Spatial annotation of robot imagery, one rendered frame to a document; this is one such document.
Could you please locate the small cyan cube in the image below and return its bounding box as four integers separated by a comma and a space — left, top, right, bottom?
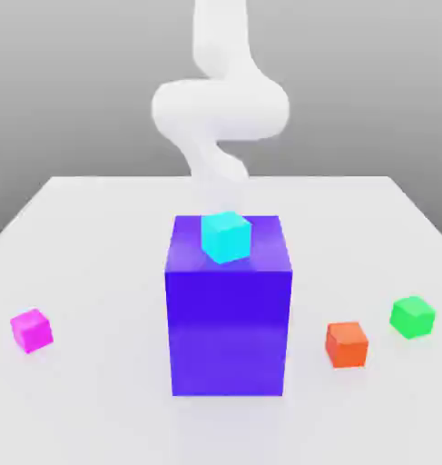
200, 211, 252, 265

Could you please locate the small orange cube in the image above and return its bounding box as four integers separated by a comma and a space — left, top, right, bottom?
324, 321, 369, 369

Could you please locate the small green cube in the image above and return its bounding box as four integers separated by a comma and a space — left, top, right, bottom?
388, 294, 437, 341

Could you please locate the small magenta cube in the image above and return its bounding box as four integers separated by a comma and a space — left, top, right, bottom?
9, 308, 54, 354

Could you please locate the large blue box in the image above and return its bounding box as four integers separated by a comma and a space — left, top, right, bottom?
164, 214, 293, 398

